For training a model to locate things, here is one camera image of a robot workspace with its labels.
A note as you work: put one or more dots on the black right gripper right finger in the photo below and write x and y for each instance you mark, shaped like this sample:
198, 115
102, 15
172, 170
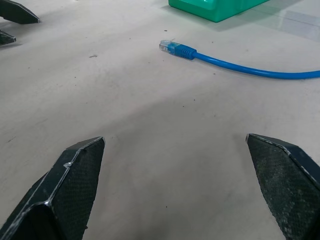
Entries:
285, 185

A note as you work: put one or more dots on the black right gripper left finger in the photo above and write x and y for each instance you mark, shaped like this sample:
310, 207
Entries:
62, 190

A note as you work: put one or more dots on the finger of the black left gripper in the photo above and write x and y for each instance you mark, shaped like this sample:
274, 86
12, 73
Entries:
15, 12
6, 38

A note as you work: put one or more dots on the green plastic box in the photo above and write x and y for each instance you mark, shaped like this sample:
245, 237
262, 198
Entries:
215, 8

